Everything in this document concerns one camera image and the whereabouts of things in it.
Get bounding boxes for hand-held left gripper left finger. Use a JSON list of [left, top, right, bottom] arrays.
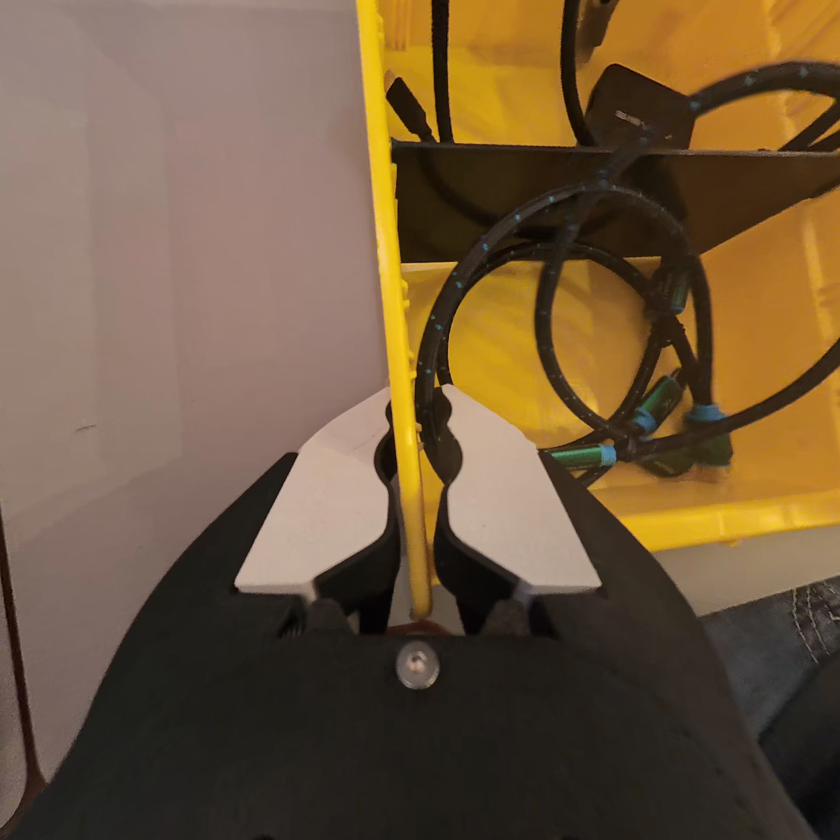
[[233, 386, 401, 622]]

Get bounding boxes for bin divider plate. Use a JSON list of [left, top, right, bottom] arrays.
[[392, 139, 840, 263]]

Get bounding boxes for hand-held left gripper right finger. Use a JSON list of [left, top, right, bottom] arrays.
[[433, 385, 602, 623]]

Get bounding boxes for person's blue jeans leg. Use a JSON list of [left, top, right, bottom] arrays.
[[702, 577, 840, 821]]

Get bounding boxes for yellow plastic bin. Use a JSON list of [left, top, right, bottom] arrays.
[[354, 0, 840, 621]]

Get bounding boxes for black switch lead cable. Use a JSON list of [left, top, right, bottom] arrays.
[[430, 0, 618, 148]]

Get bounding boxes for black USB cable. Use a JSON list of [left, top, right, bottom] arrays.
[[386, 77, 439, 144]]

